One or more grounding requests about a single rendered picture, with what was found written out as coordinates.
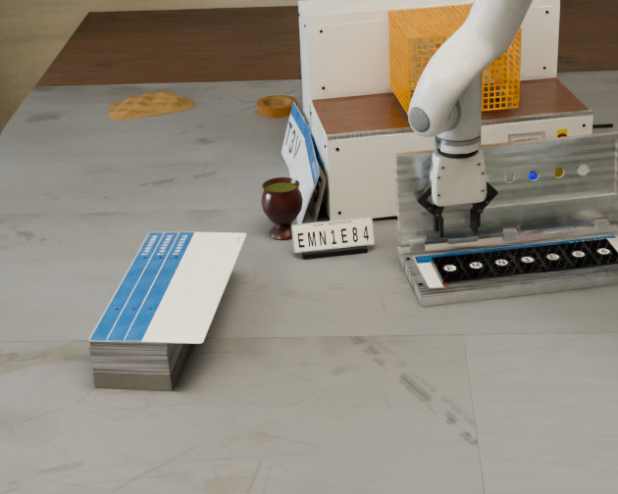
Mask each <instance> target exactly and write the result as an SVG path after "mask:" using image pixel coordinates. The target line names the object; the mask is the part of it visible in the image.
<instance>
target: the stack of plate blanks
mask: <svg viewBox="0 0 618 494"><path fill-rule="evenodd" d="M163 233H164V232H149V233H148V235H147V237H146V238H145V240H144V242H143V244H142V245H141V247H140V249H139V251H138V253H137V254H136V256H135V258H134V260H133V262H132V263H131V265H130V267H129V269H128V271H127V273H126V275H125V277H124V278H123V280H122V282H121V284H120V285H119V287H118V289H117V291H116V293H115V294H114V296H113V298H112V300H111V301H110V303H109V305H108V307H107V309H106V310H105V312H104V314H103V316H102V317H101V319H100V321H99V323H98V324H97V325H96V327H95V329H94V331H93V332H92V334H91V336H90V338H89V341H88V342H90V346H89V351H90V355H91V360H92V366H93V378H94V385H95V388H113V389H138V390H165V391H172V390H173V388H174V385H175V383H176V381H177V378H178V376H179V373H180V370H181V367H182V365H183V362H184V360H185V358H186V355H187V353H188V350H189V348H190V346H191V344H184V343H183V344H168V343H138V342H109V341H107V340H106V339H107V337H108V335H109V334H110V332H111V330H112V328H113V326H114V324H115V322H116V321H117V319H118V317H119V315H120V313H121V311H122V309H123V308H124V306H125V304H126V302H127V300H128V298H129V296H130V294H131V292H132V291H133V289H134V287H135V285H136V284H137V282H138V280H139V278H140V276H141V274H142V272H143V271H144V269H145V267H146V265H147V263H148V261H149V259H150V258H151V256H152V254H153V252H154V250H155V248H156V246H157V245H158V243H159V241H160V239H161V237H162V235H163Z"/></svg>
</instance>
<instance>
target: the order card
mask: <svg viewBox="0 0 618 494"><path fill-rule="evenodd" d="M291 230H292V240H293V249H294V253H300V252H309V251H319V250H328V249H337V248H346V247H355V246H365V245H374V244H375V238H374V229H373V219H372V217H367V218H358V219H348V220H338V221H329V222H310V223H302V224H293V225H292V226H291Z"/></svg>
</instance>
